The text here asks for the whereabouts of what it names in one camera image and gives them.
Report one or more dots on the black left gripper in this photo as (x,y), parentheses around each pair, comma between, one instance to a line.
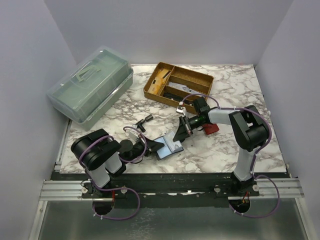
(146,146)

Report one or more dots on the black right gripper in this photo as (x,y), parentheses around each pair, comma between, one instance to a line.
(186,125)

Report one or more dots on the black leather card holder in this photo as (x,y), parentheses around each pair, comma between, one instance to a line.
(170,147)

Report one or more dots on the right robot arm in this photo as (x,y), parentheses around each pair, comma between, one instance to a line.
(251,132)

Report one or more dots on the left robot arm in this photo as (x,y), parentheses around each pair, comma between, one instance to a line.
(103,157)

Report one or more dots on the red leather card holder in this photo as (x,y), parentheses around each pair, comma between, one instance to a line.
(210,128)

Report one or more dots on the black cards in tray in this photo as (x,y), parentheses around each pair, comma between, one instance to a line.
(176,98)

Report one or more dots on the white cards in tray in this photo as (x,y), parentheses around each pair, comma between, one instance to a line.
(182,87)

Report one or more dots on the gold cards in tray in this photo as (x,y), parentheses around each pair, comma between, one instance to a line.
(158,81)

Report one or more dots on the black T-shaped tool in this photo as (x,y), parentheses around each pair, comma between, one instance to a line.
(140,123)

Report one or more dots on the woven wicker organizer tray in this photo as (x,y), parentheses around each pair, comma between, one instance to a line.
(195,80)

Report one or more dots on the green plastic storage box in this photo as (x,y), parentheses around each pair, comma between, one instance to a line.
(87,93)

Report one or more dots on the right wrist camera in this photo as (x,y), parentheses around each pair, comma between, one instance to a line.
(181,110)

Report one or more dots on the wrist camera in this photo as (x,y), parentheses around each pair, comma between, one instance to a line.
(132,133)
(181,110)

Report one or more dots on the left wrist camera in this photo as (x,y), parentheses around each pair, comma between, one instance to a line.
(132,133)

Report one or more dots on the black mounting base rail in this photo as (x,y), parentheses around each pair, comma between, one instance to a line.
(186,190)

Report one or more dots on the aluminium extrusion rail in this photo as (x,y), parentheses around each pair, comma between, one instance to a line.
(62,190)

